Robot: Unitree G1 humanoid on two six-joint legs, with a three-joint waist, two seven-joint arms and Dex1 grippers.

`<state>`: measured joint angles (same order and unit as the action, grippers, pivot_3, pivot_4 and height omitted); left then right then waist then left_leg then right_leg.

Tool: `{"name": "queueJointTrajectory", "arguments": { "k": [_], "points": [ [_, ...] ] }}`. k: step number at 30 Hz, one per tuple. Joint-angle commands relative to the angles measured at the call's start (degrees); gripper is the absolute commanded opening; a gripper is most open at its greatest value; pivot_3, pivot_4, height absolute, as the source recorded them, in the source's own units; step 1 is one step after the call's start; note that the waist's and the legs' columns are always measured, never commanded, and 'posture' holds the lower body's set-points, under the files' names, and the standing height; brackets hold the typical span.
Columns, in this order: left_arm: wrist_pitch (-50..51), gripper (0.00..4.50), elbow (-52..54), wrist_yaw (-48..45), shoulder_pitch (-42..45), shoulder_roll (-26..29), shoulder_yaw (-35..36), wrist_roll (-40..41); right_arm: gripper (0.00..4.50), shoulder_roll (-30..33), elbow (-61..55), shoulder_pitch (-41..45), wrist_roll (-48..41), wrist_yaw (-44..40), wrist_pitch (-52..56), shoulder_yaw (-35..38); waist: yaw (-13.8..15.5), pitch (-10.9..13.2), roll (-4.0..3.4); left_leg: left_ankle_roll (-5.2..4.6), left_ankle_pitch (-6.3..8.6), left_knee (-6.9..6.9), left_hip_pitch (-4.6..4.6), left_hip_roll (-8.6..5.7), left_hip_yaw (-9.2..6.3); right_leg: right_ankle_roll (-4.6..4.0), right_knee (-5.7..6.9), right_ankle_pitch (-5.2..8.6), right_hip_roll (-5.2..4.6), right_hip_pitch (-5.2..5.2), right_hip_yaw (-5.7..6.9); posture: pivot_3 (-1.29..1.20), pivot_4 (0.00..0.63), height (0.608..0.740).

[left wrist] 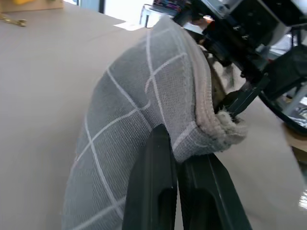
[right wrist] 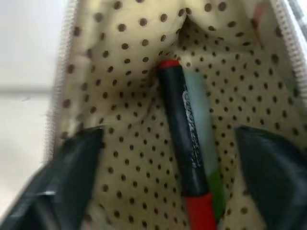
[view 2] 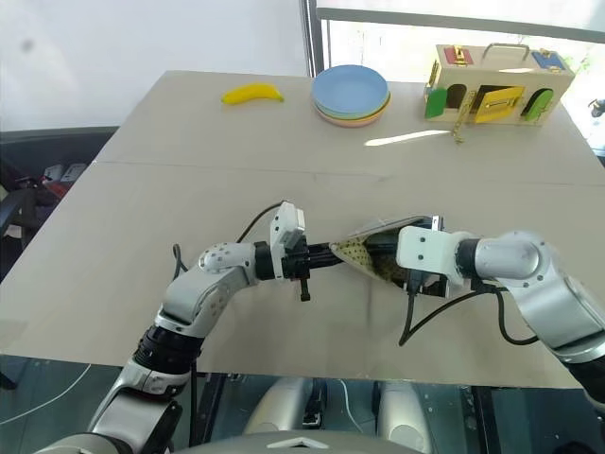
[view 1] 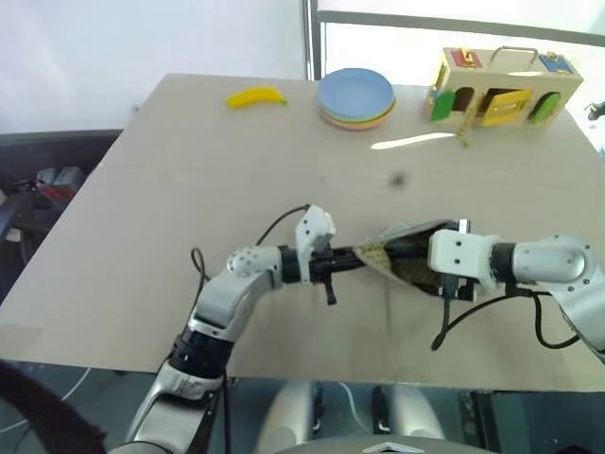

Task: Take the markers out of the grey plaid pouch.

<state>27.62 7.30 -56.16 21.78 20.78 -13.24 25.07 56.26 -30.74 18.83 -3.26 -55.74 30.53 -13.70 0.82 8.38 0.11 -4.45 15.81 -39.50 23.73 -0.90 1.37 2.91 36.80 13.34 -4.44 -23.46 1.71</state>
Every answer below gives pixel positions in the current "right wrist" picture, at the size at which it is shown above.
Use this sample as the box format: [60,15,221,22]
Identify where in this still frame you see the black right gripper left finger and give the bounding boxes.
[0,126,105,230]

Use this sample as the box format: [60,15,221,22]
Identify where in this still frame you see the black marker with red cap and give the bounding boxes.
[157,60,218,230]

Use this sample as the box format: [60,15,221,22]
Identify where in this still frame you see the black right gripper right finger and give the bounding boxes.
[234,126,307,230]

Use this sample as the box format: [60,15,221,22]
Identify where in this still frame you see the polka dot pencil pouch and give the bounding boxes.
[47,0,307,230]

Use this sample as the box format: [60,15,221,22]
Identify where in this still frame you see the white marker with green cap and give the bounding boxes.
[184,72,227,222]

